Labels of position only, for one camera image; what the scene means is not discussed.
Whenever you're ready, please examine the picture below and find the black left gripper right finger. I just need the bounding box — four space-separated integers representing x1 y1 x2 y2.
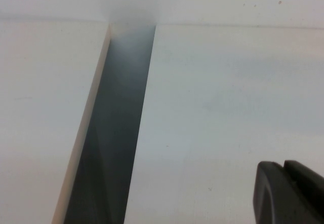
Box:
283 160 324 224

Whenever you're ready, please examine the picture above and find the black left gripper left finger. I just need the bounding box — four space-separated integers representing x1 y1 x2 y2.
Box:
253 160 304 224

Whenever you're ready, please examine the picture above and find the white side table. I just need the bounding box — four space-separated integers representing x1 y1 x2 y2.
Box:
0 18 112 224

